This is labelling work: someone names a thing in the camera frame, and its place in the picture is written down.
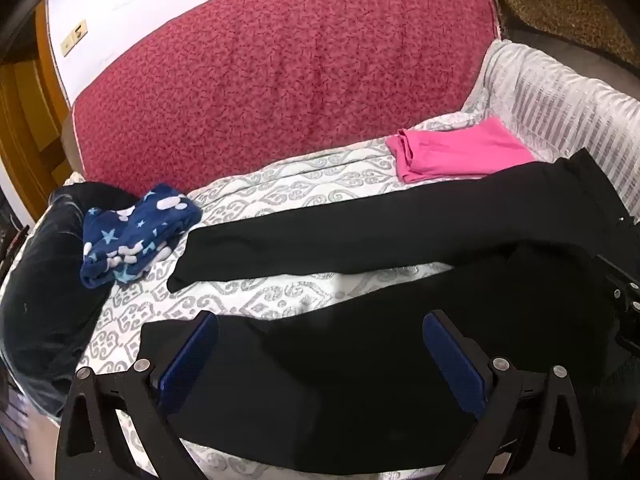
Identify dark velvet cushion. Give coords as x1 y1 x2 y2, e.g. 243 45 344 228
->
0 182 141 418

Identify wooden door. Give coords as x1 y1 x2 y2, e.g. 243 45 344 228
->
0 2 76 221

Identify wall light switch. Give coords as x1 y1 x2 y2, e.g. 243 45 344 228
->
61 20 88 57

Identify white grey patterned bedsheet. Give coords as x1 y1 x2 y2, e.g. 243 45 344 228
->
0 110 506 480

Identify leopard print cloth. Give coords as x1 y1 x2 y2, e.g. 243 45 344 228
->
467 0 640 68

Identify white striped blanket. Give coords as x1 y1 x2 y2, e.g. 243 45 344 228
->
462 40 640 226

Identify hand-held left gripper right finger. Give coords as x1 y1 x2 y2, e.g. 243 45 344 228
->
422 310 608 480

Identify blue star-printed cloth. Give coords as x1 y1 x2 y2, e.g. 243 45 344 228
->
80 183 203 289

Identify pink folded cloth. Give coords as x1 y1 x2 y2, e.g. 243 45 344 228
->
386 116 538 184

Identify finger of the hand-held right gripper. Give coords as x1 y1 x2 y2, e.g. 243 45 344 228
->
592 252 640 351

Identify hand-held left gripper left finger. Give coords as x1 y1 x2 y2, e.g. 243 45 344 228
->
55 310 219 480

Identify red patterned headboard cushion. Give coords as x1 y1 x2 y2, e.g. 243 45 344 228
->
62 0 503 196

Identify black pants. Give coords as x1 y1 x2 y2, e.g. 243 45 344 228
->
140 147 640 461

